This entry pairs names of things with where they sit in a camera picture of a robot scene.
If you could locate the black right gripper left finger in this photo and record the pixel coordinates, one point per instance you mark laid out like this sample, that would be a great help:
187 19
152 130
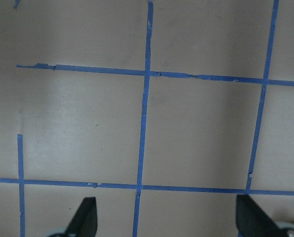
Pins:
85 222

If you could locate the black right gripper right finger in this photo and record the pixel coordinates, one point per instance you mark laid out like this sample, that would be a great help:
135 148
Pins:
252 221

